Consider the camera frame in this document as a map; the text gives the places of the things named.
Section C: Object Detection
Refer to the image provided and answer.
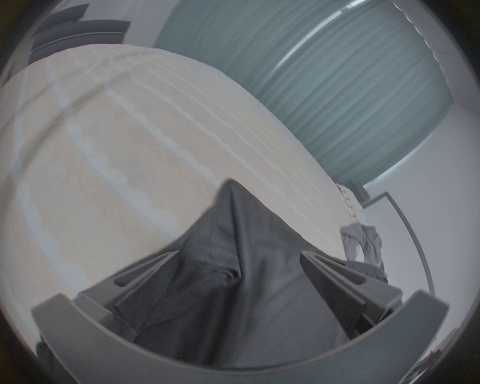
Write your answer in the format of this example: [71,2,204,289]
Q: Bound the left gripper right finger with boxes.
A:
[300,250,404,335]

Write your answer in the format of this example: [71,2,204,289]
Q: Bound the white printed pillow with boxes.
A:
[335,183,367,223]

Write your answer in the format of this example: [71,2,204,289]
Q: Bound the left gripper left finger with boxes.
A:
[77,250,181,338]

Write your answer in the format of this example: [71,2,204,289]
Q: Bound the pile of clothes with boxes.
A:
[339,224,389,284]

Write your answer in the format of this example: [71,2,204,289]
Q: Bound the blue-green curtain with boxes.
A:
[153,0,353,89]
[245,0,457,185]

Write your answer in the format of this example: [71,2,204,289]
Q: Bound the dark grey garment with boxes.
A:
[112,179,351,369]

